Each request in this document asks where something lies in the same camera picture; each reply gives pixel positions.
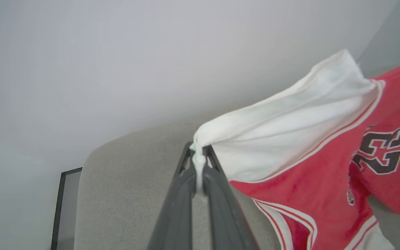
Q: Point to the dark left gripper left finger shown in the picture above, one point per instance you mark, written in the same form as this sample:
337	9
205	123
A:
177	215

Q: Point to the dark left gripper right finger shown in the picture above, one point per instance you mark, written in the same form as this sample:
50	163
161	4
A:
226	215

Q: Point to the red and white basketball jersey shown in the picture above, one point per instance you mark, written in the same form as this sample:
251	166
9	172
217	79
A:
307	139

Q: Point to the grey fabric sofa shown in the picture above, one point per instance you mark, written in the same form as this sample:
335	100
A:
123	194

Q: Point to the black framed panel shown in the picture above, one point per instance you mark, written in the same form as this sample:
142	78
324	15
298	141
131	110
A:
57	208

